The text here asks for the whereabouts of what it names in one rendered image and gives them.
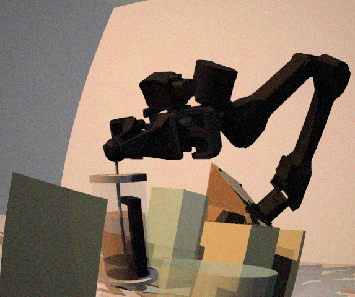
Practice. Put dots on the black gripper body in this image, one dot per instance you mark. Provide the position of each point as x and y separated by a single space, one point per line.
199 128

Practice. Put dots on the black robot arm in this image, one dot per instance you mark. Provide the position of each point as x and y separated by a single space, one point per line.
243 120

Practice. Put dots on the french press plunger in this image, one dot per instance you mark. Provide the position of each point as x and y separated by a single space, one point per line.
126 246

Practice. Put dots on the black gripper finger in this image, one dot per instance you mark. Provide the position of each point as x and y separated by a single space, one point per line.
162 140
130 129

